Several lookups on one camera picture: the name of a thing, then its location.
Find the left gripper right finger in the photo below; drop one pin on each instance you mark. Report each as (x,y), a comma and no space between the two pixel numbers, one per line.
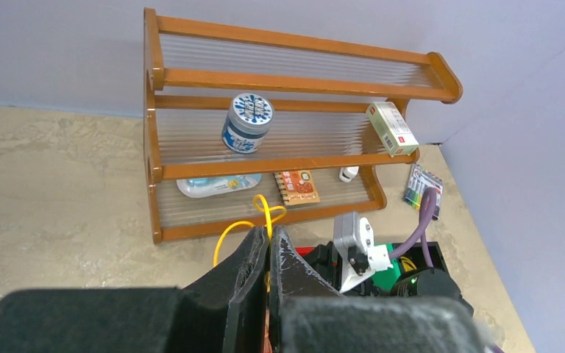
(306,314)

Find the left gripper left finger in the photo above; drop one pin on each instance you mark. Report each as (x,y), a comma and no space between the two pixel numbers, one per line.
(223,311)

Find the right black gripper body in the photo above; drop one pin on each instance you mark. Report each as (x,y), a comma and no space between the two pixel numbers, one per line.
(324,260)

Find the red plastic bin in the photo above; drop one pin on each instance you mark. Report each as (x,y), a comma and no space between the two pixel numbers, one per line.
(303,251)

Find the green plastic bin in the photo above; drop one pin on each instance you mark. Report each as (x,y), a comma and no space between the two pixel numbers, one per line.
(386,279)

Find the orange spiral notebook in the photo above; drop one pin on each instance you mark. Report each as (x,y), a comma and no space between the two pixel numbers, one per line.
(297,187)

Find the white stapler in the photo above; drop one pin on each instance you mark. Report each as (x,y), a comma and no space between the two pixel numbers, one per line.
(347,174)

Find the coloured marker set pack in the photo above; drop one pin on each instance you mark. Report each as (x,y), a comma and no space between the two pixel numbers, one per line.
(419,181)

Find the blue correction tape package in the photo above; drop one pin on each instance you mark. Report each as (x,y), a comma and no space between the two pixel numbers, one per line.
(205,187)

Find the white red box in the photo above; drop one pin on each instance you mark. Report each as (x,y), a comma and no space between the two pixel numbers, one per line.
(392,129)

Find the wooden three-tier shelf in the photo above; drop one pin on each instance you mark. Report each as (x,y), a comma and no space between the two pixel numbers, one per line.
(320,90)

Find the blue white jar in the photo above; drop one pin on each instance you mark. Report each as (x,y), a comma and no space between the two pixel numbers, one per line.
(247,123)

